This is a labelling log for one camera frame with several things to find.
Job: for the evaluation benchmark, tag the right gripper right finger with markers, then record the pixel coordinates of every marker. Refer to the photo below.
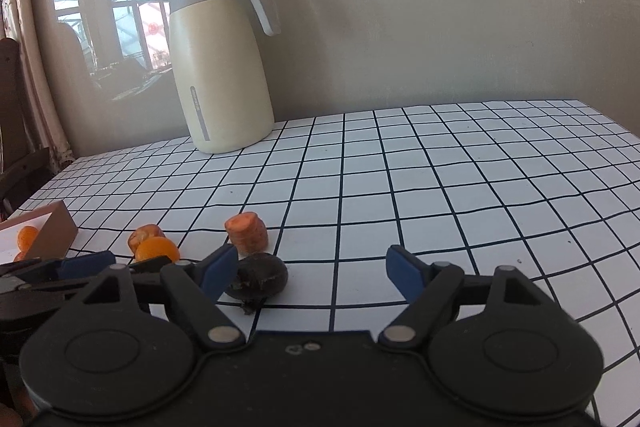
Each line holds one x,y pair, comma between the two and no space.
493,346

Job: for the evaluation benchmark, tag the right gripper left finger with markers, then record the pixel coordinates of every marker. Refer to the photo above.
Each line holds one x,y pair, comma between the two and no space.
102,358

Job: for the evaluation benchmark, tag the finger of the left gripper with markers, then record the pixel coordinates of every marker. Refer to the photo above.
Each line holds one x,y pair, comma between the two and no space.
84,266
147,273

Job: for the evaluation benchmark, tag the yellow-orange kumquat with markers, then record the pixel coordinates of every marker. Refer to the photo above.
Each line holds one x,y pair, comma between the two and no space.
155,247

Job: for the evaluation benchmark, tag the brownish carrot chunk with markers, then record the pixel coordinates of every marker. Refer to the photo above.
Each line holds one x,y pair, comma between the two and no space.
142,234

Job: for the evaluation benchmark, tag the small carrot chunk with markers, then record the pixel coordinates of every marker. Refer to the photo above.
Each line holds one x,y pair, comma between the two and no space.
247,233

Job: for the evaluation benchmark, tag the dark purple passion fruit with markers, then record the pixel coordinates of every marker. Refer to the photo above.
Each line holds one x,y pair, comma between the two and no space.
258,278

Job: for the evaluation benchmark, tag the brown cardboard box tray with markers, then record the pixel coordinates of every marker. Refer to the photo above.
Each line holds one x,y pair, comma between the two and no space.
57,232

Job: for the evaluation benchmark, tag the wooden sofa orange cushion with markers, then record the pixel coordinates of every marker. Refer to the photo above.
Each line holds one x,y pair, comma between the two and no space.
24,168

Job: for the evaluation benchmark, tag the checkered white tablecloth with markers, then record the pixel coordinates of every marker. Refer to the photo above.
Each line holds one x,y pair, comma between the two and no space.
550,187

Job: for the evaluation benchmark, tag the beige patterned curtain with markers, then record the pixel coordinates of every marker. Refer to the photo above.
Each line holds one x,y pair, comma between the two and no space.
44,128

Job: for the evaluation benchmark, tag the cream thermos jug grey lid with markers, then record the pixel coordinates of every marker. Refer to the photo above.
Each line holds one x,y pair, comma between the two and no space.
218,71

